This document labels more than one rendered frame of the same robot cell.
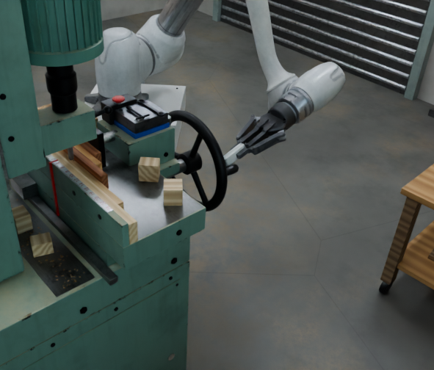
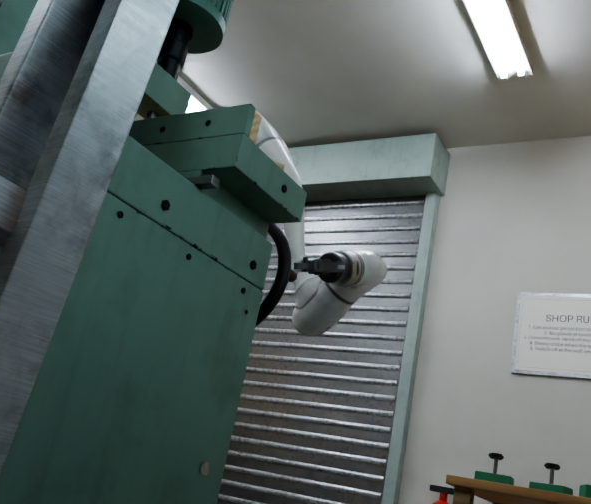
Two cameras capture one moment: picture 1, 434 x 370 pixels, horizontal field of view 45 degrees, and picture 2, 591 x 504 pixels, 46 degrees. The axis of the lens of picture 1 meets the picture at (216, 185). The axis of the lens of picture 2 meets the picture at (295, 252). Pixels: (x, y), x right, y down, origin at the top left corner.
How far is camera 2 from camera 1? 125 cm
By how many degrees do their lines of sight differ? 56
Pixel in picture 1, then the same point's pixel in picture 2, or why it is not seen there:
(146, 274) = (227, 245)
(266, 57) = (298, 254)
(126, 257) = (242, 149)
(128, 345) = (176, 353)
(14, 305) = not seen: hidden behind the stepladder
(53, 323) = (135, 179)
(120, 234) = (243, 117)
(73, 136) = (167, 98)
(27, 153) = not seen: hidden behind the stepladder
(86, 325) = (156, 237)
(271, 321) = not seen: outside the picture
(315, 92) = (365, 256)
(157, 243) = (266, 173)
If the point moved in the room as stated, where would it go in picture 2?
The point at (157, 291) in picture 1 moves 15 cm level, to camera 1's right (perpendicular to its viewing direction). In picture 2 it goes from (227, 294) to (314, 317)
